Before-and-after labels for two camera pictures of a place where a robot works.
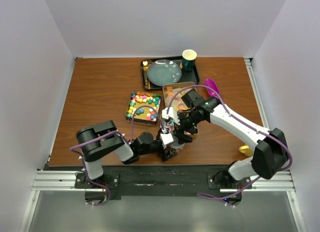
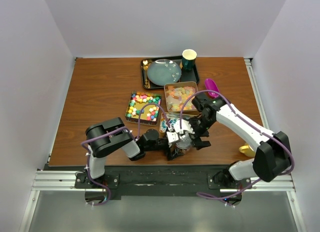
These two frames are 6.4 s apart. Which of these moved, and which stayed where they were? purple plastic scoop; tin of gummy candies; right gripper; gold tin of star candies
Moved: right gripper
Stayed: purple plastic scoop; tin of gummy candies; gold tin of star candies
